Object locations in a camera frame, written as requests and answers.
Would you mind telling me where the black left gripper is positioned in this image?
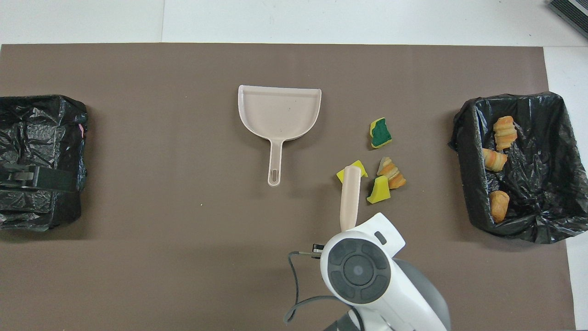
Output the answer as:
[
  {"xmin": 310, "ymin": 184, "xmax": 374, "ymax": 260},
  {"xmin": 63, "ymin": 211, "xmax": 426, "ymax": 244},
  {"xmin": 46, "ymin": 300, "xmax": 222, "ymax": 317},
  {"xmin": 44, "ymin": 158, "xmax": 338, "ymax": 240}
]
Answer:
[{"xmin": 0, "ymin": 165, "xmax": 81, "ymax": 191}]

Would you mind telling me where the beige plastic dustpan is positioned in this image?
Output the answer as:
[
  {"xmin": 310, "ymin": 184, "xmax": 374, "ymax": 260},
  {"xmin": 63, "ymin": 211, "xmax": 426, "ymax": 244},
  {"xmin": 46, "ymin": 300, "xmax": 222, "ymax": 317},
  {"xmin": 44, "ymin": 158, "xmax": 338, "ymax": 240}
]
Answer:
[{"xmin": 237, "ymin": 85, "xmax": 322, "ymax": 187}]

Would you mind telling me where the beige brush with black bristles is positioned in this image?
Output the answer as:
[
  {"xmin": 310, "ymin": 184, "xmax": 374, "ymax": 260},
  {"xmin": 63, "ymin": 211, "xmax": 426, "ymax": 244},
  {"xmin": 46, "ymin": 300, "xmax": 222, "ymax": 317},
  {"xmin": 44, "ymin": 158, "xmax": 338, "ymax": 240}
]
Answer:
[{"xmin": 339, "ymin": 165, "xmax": 362, "ymax": 232}]

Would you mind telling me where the notched yellow sponge piece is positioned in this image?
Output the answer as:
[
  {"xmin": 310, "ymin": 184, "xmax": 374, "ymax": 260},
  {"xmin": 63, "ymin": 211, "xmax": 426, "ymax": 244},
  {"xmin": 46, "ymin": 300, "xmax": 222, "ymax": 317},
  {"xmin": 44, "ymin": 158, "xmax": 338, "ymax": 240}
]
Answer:
[{"xmin": 336, "ymin": 160, "xmax": 368, "ymax": 184}]

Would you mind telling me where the small yellow sponge piece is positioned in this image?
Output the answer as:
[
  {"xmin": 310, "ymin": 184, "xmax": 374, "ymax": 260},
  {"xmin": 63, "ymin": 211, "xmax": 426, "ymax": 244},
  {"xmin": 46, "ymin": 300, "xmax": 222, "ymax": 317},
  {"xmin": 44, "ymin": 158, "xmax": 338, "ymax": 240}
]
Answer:
[{"xmin": 366, "ymin": 175, "xmax": 391, "ymax": 204}]

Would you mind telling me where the green and yellow sponge piece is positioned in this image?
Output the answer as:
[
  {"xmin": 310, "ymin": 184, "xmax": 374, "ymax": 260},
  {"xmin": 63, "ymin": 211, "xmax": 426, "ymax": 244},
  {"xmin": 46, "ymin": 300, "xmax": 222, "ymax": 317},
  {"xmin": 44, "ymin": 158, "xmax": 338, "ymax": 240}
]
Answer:
[{"xmin": 370, "ymin": 118, "xmax": 393, "ymax": 149}]

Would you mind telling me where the cut orange striped croissant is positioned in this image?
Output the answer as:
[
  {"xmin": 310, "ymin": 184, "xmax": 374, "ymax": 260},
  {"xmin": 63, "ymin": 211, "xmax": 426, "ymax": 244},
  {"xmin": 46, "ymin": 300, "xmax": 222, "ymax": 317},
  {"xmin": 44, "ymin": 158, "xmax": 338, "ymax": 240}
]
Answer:
[{"xmin": 377, "ymin": 157, "xmax": 407, "ymax": 189}]

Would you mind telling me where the small striped croissant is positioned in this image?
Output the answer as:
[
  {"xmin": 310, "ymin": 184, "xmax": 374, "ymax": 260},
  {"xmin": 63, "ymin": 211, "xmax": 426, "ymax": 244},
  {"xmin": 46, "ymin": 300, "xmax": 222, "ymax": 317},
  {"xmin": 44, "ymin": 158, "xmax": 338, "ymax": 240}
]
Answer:
[{"xmin": 481, "ymin": 148, "xmax": 508, "ymax": 172}]

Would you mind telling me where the brown bread roll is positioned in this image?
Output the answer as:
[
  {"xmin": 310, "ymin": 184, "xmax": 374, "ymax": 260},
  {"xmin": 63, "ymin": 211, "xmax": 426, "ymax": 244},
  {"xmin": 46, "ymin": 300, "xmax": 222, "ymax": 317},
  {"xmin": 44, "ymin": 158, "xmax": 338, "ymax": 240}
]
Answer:
[{"xmin": 489, "ymin": 190, "xmax": 510, "ymax": 223}]

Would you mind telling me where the long pale croissant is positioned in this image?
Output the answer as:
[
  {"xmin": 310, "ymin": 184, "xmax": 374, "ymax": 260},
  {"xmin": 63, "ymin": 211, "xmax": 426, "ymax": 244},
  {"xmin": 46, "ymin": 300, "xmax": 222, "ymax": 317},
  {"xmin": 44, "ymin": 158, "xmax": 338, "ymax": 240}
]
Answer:
[{"xmin": 493, "ymin": 116, "xmax": 518, "ymax": 151}]

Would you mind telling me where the bin covered by black bag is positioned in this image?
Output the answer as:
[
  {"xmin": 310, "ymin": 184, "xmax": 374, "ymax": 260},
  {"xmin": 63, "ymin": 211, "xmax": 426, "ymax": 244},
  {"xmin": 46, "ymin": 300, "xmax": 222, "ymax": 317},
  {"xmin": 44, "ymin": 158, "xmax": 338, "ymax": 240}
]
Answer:
[{"xmin": 0, "ymin": 95, "xmax": 88, "ymax": 232}]

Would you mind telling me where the open bin with black bag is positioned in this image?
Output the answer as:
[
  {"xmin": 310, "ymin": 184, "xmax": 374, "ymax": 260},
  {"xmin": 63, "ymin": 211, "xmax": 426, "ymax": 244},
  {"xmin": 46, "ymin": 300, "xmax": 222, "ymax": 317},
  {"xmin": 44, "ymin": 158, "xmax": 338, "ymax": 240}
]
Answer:
[{"xmin": 449, "ymin": 92, "xmax": 588, "ymax": 244}]

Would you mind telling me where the brown table mat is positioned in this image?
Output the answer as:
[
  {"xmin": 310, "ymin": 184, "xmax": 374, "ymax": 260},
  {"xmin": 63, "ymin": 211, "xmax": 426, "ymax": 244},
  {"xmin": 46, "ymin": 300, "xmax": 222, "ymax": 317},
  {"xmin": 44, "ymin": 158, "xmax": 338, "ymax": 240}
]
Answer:
[{"xmin": 0, "ymin": 44, "xmax": 577, "ymax": 331}]

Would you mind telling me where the dark grey ribbed panel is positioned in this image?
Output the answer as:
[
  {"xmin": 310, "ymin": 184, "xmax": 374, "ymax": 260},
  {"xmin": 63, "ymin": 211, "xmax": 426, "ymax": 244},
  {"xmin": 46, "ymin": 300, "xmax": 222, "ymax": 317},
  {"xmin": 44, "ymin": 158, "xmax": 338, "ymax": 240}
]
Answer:
[{"xmin": 549, "ymin": 0, "xmax": 588, "ymax": 37}]

